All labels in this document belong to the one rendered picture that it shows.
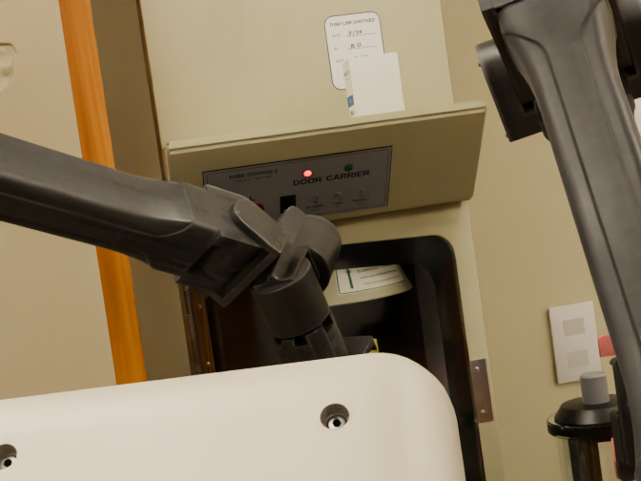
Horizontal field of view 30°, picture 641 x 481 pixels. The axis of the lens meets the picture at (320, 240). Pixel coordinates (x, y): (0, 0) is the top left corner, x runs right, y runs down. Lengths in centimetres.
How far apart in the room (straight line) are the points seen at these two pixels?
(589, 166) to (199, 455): 30
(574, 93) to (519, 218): 112
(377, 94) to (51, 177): 42
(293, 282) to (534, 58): 38
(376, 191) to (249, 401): 81
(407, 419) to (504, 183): 136
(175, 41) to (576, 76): 67
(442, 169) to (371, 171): 8
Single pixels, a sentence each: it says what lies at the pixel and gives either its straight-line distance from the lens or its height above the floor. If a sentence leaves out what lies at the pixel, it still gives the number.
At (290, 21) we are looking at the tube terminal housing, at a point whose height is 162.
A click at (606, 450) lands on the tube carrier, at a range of 128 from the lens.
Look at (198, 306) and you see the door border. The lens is 125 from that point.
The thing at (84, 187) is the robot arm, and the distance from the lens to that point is 92.
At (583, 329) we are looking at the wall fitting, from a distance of 183.
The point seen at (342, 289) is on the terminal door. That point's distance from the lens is 115.
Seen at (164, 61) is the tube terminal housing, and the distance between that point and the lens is 127.
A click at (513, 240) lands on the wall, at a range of 179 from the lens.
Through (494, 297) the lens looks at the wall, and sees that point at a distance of 178.
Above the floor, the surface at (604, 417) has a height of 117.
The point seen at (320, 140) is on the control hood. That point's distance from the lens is 117.
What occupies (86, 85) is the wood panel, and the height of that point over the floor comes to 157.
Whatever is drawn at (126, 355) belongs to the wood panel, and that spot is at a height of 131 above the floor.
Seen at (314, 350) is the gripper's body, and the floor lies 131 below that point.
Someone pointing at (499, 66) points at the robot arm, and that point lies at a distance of 80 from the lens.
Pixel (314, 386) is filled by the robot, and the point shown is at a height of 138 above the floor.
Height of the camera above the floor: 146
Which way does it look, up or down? 3 degrees down
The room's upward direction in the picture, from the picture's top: 8 degrees counter-clockwise
